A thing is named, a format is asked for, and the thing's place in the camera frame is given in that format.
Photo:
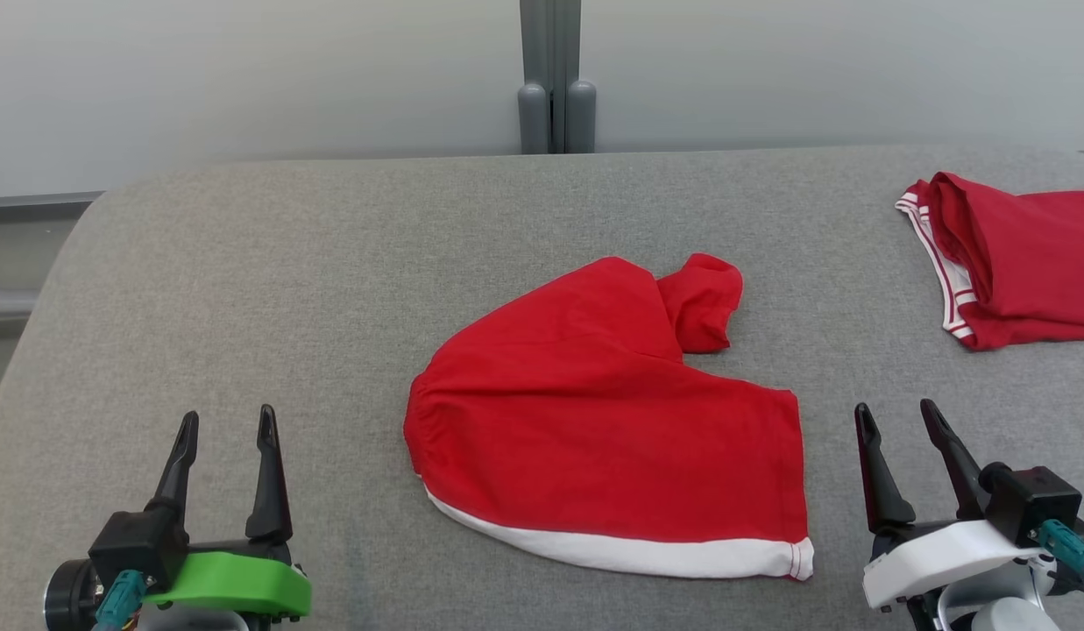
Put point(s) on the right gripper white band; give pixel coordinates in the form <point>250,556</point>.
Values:
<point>936,556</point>

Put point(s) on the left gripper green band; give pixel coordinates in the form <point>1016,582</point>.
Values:
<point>235,583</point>

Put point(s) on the red basketball jersey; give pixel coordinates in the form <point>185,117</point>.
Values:
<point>1032,263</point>

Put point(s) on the red shorts white trim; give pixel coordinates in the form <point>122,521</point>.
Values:
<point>594,421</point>

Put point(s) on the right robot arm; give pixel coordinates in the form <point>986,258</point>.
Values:
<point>1006,605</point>

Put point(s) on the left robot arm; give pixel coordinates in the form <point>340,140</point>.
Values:
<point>200,620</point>

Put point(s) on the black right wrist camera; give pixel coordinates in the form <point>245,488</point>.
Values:
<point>1032,499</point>

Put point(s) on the grey partition bottom frame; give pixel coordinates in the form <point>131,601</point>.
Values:
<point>33,200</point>

